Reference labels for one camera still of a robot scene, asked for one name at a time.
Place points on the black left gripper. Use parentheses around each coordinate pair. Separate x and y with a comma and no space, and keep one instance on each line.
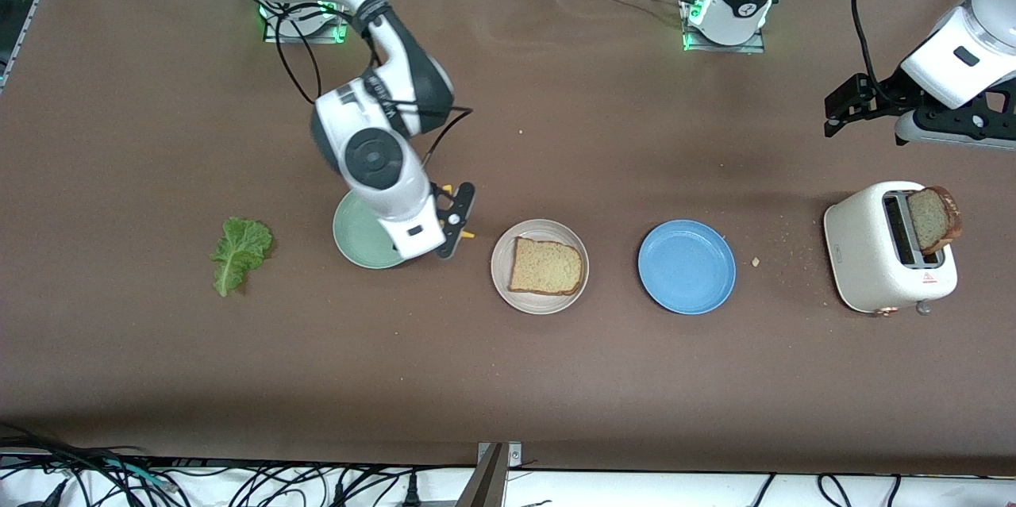
(890,92)

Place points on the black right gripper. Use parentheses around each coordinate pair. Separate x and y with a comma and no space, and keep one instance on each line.
(433,187)

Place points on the yellow mustard squeeze bottle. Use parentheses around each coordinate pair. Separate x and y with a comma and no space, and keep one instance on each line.
(469,236)

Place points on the brown bread slice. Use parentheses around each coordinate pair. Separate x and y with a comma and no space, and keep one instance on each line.
(929,220)
(546,266)

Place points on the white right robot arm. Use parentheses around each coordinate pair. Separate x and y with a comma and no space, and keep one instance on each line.
(373,158)

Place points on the pale green plate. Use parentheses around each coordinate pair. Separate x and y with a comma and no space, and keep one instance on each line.
(357,241)

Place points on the beige plate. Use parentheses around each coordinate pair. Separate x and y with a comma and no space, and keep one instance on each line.
(540,305)

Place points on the blue plate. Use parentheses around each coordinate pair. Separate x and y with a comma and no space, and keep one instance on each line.
(686,266)

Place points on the white toaster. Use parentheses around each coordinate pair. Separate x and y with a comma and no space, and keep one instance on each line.
(861,253)

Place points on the green lettuce leaf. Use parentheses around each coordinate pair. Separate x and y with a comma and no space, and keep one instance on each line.
(236,253)

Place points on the black power plug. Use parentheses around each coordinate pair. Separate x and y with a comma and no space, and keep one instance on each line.
(410,491)

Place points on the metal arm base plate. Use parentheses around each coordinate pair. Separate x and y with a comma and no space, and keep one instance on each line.
(302,40)
(722,49)

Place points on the metal table edge bracket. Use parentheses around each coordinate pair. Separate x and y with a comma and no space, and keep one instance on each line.
(484,483)

